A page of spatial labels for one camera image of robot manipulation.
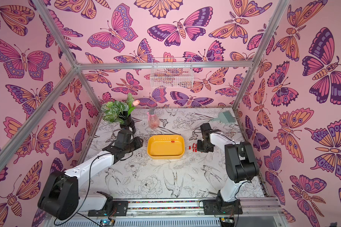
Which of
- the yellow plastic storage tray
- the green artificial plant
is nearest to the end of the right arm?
the yellow plastic storage tray

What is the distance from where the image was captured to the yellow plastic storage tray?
0.93 meters

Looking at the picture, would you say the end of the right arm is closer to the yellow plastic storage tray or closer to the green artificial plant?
the yellow plastic storage tray

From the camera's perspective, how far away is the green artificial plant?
33.4 inches

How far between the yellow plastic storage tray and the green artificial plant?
237 millimetres
